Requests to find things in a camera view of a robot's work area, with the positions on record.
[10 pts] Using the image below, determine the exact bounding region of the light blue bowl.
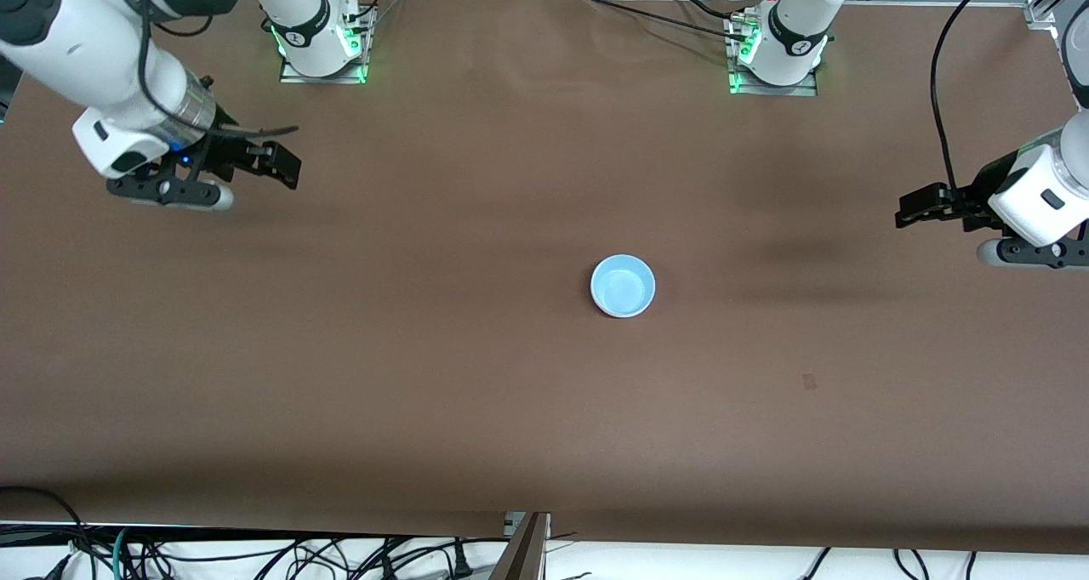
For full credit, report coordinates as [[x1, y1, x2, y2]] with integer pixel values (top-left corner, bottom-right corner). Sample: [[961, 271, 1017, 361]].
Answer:
[[590, 254, 657, 319]]

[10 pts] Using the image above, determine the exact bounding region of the brown table cover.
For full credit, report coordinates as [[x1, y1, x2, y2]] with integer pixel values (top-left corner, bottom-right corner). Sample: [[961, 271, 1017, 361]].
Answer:
[[0, 0, 1089, 555]]

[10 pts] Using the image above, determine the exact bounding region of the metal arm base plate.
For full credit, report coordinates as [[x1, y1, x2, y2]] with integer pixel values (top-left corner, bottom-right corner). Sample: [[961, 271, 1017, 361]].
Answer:
[[279, 51, 368, 85], [728, 68, 819, 98]]

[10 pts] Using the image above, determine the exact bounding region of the black cable on table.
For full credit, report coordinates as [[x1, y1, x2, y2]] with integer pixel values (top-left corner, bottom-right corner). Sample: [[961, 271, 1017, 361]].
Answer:
[[583, 0, 754, 43], [676, 0, 750, 21]]

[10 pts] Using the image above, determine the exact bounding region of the aluminium frame profile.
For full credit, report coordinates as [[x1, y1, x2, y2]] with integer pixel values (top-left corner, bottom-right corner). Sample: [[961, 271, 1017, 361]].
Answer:
[[489, 512, 552, 580]]

